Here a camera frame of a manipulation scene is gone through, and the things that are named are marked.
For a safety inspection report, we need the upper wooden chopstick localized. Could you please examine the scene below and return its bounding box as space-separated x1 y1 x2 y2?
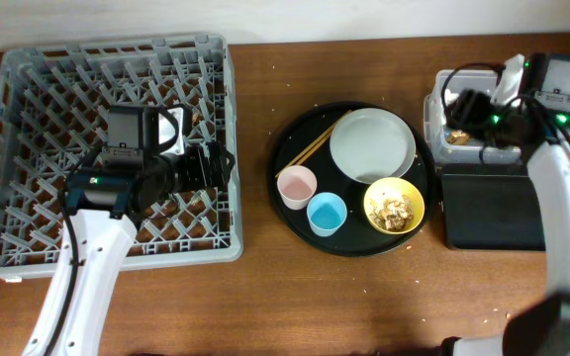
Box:
274 109 353 175

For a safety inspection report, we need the black rectangular bin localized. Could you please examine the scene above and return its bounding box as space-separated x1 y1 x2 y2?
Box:
440 163 545 251

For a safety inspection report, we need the yellow bowl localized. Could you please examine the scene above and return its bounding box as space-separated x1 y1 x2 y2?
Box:
363 177 426 235

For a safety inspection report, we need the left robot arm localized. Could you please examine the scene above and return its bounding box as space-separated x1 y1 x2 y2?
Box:
24 105 236 355

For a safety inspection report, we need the white tissue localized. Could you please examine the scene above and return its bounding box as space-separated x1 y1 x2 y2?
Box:
491 54 525 105

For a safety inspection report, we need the grey dishwasher rack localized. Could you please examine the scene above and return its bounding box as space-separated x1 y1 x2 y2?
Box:
0 34 238 282

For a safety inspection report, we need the gold snack wrapper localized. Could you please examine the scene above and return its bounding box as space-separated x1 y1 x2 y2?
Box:
446 131 471 145

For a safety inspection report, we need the blue cup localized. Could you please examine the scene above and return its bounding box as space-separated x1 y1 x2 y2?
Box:
307 192 348 237

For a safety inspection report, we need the clear plastic bin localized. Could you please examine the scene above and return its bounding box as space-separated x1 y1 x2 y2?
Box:
424 69 521 166

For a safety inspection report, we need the pink cup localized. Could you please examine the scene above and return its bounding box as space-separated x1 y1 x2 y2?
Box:
276 165 318 211

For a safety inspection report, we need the food scraps pile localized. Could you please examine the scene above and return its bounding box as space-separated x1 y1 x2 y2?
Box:
369 195 414 231

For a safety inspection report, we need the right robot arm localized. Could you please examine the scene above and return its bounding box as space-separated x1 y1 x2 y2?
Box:
440 53 570 356

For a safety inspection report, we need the grey round plate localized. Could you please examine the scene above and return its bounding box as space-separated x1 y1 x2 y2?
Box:
330 108 417 184

